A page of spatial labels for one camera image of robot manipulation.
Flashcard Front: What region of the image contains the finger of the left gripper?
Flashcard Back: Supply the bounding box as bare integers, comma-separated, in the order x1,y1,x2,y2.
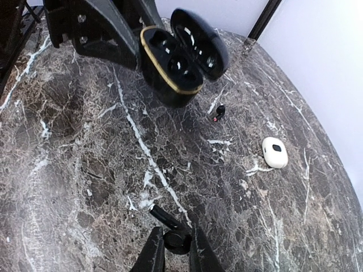
70,1,140,70

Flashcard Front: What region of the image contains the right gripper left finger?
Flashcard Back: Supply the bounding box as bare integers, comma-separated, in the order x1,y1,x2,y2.
130,227,165,272

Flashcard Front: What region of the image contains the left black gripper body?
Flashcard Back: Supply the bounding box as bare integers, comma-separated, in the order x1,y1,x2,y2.
43,1,159,57

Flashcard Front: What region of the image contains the black earbud case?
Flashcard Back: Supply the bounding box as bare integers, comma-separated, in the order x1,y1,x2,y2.
139,8,229,108

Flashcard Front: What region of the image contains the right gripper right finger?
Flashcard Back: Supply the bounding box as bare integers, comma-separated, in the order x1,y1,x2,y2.
189,225,225,272

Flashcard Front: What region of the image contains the left black frame post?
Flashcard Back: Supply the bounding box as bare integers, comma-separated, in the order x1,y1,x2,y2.
248,0,282,41

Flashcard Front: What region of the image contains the small white charging case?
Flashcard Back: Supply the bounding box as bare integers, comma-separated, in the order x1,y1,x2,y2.
261,137,289,169

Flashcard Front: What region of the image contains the black hook earbud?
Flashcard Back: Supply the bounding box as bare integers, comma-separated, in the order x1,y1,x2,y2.
149,205,192,255

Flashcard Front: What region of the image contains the small black earbud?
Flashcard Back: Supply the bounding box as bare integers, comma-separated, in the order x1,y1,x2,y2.
213,105,226,122

